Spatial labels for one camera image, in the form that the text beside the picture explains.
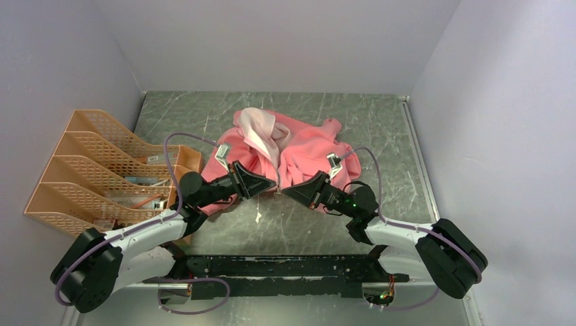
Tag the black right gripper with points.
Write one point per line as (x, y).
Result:
(310, 192)

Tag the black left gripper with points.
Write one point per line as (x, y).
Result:
(247, 184)

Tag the pink zip-up jacket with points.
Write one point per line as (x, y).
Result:
(287, 150)

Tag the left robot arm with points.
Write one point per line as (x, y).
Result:
(98, 264)

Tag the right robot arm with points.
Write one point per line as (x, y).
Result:
(438, 251)

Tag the orange mesh file rack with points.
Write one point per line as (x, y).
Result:
(97, 178)

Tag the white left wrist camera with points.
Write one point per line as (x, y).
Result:
(222, 153)

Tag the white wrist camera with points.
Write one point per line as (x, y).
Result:
(335, 163)
(222, 153)

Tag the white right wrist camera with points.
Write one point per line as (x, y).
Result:
(335, 163)

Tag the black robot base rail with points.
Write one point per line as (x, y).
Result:
(261, 276)

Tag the aluminium table frame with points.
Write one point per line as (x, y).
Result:
(415, 303)

